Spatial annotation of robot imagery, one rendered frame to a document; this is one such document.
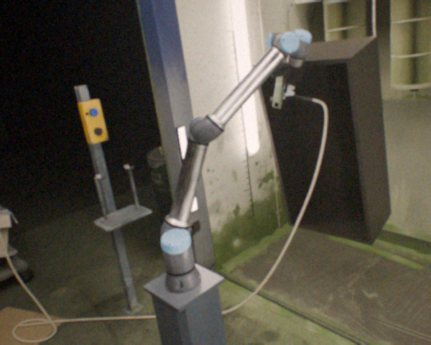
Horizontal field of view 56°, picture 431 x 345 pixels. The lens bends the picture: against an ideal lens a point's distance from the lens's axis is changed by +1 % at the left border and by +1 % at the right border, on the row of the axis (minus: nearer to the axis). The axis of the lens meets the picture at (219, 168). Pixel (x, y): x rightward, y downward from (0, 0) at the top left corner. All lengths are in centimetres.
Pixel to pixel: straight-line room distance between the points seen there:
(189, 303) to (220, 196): 127
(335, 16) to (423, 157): 132
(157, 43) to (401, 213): 226
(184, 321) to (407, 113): 255
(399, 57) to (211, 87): 140
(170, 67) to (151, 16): 33
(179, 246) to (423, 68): 222
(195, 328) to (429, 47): 246
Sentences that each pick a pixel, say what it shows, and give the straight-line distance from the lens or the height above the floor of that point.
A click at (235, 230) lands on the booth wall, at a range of 335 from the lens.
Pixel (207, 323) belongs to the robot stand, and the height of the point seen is 44.
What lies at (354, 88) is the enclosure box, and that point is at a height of 147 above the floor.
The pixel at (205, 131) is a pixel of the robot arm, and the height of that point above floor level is 141.
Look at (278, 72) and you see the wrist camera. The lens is 222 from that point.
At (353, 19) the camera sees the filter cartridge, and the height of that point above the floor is 180.
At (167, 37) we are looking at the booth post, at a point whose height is 186.
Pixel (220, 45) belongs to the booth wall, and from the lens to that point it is 303.
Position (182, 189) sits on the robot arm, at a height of 110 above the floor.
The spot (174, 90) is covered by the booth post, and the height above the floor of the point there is 152.
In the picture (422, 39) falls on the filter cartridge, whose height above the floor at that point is 160.
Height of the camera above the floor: 183
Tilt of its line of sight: 18 degrees down
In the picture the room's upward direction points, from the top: 8 degrees counter-clockwise
